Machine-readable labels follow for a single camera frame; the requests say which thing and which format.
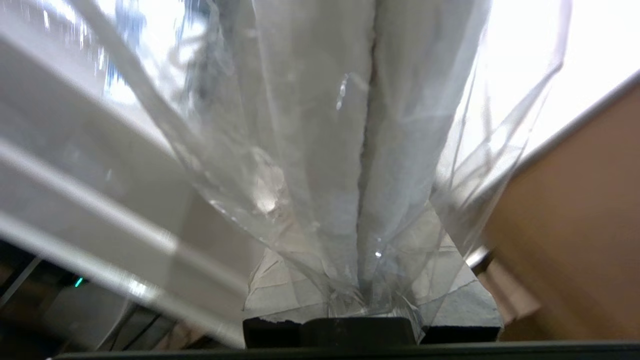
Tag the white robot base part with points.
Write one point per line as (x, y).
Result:
(80, 310)

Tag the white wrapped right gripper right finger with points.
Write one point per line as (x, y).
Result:
(465, 300)

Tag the glossy white low cabinet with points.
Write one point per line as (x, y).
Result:
(525, 60)

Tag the white slippers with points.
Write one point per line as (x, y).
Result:
(320, 125)

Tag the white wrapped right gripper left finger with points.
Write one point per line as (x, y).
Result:
(275, 295)

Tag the brown wooden side cabinet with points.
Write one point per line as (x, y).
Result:
(575, 225)

